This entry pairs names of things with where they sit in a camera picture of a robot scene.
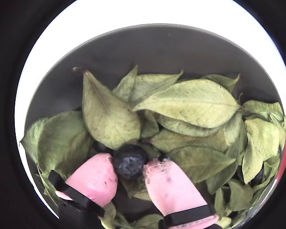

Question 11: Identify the dark grey round bowl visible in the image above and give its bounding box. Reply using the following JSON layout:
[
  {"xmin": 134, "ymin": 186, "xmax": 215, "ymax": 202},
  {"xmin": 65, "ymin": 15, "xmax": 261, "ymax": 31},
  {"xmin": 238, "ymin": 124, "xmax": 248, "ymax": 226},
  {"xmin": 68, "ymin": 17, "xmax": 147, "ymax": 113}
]
[{"xmin": 20, "ymin": 23, "xmax": 286, "ymax": 229}]

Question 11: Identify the pile of green leaves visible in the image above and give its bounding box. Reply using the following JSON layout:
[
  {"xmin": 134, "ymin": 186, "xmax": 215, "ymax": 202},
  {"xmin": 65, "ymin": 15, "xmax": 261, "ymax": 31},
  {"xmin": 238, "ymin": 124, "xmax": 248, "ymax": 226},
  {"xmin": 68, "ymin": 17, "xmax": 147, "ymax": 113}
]
[{"xmin": 20, "ymin": 65, "xmax": 286, "ymax": 229}]

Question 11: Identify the dark blueberry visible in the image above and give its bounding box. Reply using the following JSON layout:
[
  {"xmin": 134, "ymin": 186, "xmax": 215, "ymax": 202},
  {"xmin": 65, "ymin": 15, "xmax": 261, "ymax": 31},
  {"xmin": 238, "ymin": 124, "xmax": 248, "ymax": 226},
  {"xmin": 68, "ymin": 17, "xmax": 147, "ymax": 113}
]
[
  {"xmin": 250, "ymin": 164, "xmax": 265, "ymax": 187},
  {"xmin": 112, "ymin": 144, "xmax": 148, "ymax": 179}
]

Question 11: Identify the pink-tipped gripper finger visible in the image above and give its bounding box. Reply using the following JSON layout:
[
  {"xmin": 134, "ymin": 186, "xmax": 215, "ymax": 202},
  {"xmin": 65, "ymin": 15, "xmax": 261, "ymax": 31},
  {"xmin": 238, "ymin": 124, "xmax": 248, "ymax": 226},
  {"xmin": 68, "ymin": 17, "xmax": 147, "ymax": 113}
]
[
  {"xmin": 48, "ymin": 153, "xmax": 119, "ymax": 229},
  {"xmin": 142, "ymin": 159, "xmax": 219, "ymax": 229}
]

